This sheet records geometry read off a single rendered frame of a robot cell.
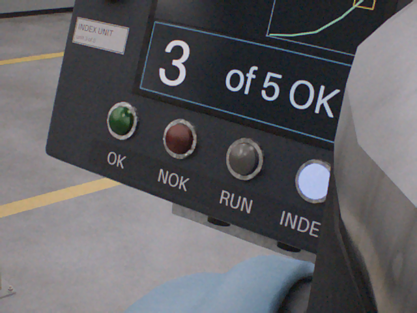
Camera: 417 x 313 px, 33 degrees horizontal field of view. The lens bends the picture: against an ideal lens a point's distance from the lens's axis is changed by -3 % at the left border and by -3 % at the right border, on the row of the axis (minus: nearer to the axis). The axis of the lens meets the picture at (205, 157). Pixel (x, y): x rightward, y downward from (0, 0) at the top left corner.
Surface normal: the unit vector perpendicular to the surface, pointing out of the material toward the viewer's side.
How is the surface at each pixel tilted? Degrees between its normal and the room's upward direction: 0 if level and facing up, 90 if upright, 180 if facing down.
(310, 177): 71
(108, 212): 0
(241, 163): 79
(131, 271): 0
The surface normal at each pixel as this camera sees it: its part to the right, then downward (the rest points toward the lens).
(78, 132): -0.51, 0.02
